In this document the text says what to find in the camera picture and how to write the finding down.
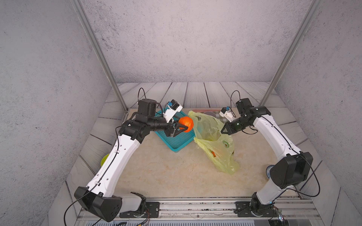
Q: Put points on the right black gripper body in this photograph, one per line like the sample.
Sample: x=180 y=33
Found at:
x=235 y=126

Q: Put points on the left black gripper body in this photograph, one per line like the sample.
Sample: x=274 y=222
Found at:
x=158 y=124

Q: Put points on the yellow-green plastic bag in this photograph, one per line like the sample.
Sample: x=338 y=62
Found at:
x=209 y=138

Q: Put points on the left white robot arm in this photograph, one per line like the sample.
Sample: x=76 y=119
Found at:
x=98 y=196

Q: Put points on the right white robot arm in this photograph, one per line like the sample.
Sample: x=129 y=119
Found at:
x=293 y=165

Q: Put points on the pink tray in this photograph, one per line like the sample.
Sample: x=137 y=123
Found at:
x=201 y=110

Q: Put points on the lilac bowl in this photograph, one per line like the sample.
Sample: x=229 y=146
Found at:
x=210 y=113

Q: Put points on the blue patterned plate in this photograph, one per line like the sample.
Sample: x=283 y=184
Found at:
x=268 y=171

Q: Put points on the lime green bowl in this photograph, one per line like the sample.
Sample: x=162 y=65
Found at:
x=104 y=159

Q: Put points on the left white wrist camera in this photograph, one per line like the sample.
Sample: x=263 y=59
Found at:
x=172 y=107

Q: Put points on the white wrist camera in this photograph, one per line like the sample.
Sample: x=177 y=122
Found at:
x=172 y=107
x=227 y=113

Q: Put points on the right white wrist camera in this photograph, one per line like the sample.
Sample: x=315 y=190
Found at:
x=227 y=113

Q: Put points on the aluminium mounting rail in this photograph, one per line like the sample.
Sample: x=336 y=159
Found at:
x=292 y=211

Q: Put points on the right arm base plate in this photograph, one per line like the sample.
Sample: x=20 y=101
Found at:
x=249 y=210

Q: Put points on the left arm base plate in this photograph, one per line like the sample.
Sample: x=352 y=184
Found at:
x=148 y=210

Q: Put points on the right aluminium frame post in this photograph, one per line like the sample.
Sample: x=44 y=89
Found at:
x=307 y=20

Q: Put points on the aluminium frame post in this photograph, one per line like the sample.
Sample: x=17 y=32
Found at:
x=98 y=51
x=307 y=20

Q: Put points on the left aluminium frame post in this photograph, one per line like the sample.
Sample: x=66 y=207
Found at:
x=98 y=51

